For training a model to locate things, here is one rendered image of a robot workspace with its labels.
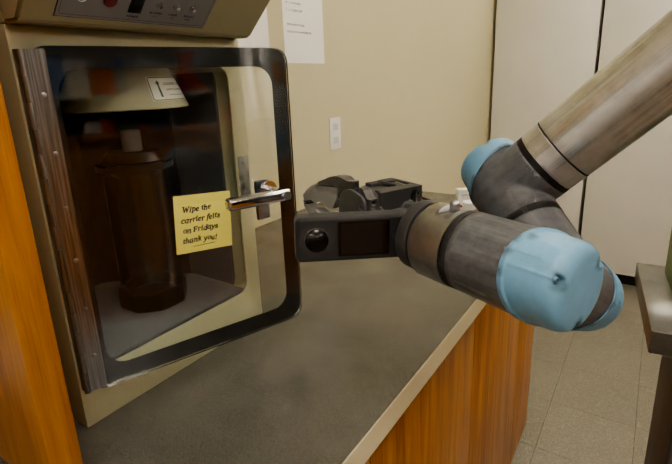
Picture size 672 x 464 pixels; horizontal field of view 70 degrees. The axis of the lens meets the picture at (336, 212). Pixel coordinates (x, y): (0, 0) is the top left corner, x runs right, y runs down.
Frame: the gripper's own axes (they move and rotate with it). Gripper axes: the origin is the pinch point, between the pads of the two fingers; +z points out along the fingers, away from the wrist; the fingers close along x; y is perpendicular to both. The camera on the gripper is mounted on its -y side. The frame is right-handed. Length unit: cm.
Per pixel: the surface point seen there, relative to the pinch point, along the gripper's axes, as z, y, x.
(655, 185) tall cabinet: 62, 283, -51
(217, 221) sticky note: 7.2, -9.4, -2.8
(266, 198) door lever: 2.4, -4.4, 0.5
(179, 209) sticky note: 7.1, -14.2, -0.3
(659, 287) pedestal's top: -19, 67, -24
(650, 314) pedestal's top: -23, 54, -24
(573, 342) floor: 54, 193, -119
